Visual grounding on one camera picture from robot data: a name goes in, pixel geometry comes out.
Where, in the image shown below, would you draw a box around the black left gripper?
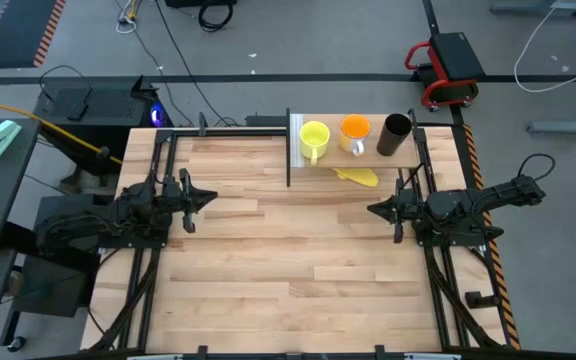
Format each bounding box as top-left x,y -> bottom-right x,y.
161,168 -> 219,235

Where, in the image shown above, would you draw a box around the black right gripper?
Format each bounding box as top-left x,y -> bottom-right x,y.
367,179 -> 427,245

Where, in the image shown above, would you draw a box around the tall black tumbler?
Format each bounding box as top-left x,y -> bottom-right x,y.
376,112 -> 414,157

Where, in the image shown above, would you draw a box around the orange-lined mug with white handle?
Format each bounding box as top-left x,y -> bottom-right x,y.
338,113 -> 372,157

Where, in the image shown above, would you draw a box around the pale yellow mug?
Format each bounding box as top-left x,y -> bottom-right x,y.
299,120 -> 331,167

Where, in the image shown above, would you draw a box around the yellow cloth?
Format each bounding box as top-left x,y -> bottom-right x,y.
331,167 -> 380,189

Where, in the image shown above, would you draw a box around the black computer tower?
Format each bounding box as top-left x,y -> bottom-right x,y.
32,74 -> 174,151

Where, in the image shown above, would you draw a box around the orange black hazard strip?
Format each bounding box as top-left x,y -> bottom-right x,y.
461,123 -> 523,351

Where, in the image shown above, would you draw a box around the small black flat device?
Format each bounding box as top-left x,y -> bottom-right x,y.
66,102 -> 89,122

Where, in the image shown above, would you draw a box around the red and black cart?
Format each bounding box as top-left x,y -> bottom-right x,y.
404,32 -> 487,112

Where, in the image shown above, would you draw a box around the grey metal table foot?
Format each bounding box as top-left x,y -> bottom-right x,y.
490,0 -> 576,16
526,104 -> 576,136

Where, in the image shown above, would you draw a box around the mint green stapler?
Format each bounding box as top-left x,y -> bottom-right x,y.
0,119 -> 23,159

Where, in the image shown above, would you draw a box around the black hazard-striped floor mat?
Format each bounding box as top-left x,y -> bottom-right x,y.
0,0 -> 68,70

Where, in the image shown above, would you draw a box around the black aluminium table frame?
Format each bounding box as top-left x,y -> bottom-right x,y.
87,124 -> 514,360

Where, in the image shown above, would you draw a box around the long black floor cable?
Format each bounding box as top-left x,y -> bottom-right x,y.
152,0 -> 242,127

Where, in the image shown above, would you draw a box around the coiled black cable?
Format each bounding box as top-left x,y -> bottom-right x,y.
197,0 -> 235,34

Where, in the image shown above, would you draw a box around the white coiled cable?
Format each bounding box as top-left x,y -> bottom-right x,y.
115,0 -> 144,35

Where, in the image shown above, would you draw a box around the thin black looped cable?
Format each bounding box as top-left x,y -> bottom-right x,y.
39,64 -> 94,104

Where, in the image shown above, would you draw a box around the yellow cable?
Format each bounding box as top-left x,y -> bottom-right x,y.
0,95 -> 124,166

